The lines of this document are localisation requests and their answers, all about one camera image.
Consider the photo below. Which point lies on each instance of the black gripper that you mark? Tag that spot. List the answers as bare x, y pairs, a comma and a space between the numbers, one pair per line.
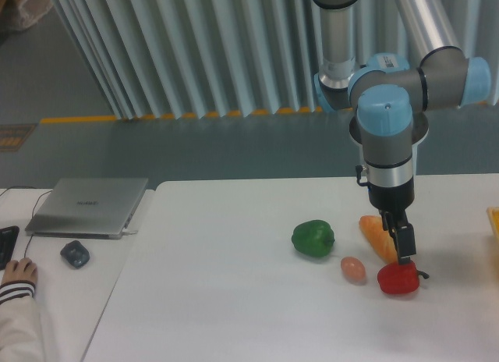
392, 203

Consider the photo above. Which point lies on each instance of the white striped sleeve forearm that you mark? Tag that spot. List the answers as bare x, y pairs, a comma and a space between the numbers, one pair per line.
21, 334

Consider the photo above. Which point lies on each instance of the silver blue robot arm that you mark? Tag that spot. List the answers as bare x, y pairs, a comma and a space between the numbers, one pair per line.
389, 99

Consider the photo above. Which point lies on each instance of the red bell pepper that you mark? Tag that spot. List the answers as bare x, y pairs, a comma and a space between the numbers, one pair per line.
400, 279

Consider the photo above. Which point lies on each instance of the green bell pepper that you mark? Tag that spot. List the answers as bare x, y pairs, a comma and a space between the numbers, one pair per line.
313, 238

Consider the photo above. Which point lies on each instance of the person's hand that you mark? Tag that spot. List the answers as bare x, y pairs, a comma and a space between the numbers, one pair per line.
20, 271

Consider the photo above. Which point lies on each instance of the orange bread loaf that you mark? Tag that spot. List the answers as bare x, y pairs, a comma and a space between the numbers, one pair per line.
372, 228

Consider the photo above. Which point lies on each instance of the brown egg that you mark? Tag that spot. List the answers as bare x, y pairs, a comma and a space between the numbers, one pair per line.
353, 269

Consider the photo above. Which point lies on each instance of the yellow tray edge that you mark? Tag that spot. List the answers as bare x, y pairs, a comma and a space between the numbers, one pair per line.
493, 216

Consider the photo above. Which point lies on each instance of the white folding partition screen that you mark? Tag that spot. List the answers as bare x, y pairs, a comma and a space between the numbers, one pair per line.
180, 57

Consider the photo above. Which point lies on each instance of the silver closed laptop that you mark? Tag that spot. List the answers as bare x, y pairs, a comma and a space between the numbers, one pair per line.
88, 208

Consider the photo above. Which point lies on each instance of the black keyboard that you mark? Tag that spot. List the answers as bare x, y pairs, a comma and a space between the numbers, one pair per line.
8, 238

